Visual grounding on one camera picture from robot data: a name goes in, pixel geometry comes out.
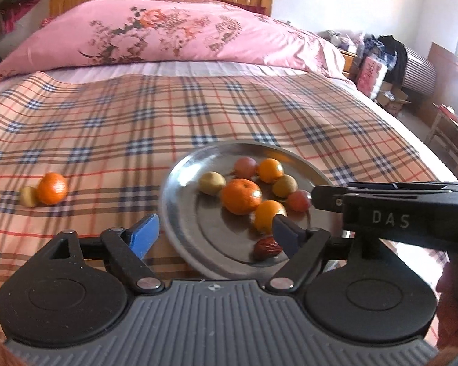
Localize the round metal plate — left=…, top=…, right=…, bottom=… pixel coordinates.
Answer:
left=159, top=141, right=338, bottom=280

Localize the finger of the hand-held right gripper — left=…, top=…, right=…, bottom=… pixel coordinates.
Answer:
left=345, top=181, right=458, bottom=195
left=312, top=185, right=346, bottom=213

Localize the wooden board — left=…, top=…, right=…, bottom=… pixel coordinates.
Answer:
left=418, top=42, right=458, bottom=123

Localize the reddish-brown jujube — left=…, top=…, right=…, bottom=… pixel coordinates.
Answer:
left=286, top=190, right=314, bottom=212

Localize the small smooth orange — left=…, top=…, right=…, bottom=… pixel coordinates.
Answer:
left=252, top=200, right=288, bottom=235
left=257, top=158, right=285, bottom=184

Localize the large orange tangerine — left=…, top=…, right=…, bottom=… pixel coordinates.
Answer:
left=37, top=172, right=68, bottom=205
left=220, top=178, right=263, bottom=216

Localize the red date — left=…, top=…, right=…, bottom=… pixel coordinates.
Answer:
left=252, top=236, right=284, bottom=262

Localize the pile of clothes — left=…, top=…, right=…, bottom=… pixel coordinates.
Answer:
left=317, top=30, right=367, bottom=52

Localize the red-pink jujube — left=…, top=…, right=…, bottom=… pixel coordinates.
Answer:
left=234, top=156, right=258, bottom=179

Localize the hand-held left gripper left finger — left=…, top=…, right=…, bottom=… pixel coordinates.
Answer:
left=42, top=214, right=165, bottom=295

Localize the wooden nightstand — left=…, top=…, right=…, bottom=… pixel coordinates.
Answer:
left=338, top=48, right=359, bottom=81

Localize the cardboard box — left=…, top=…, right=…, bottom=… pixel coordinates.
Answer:
left=376, top=88, right=411, bottom=117

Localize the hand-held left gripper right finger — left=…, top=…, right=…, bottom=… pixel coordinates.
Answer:
left=265, top=215, right=395, bottom=292

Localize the grey striped cloth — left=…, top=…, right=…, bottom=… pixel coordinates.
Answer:
left=402, top=46, right=438, bottom=96

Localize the person's right hand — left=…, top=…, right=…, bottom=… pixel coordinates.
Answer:
left=435, top=249, right=458, bottom=349

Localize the plaid blanket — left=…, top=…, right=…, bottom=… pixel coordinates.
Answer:
left=0, top=70, right=458, bottom=351

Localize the black jacket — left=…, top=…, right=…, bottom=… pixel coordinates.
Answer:
left=374, top=35, right=408, bottom=84

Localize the wooden stool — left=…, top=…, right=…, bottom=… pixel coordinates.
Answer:
left=427, top=103, right=458, bottom=178

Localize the pink floral quilt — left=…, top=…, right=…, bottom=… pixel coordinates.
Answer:
left=0, top=0, right=346, bottom=86

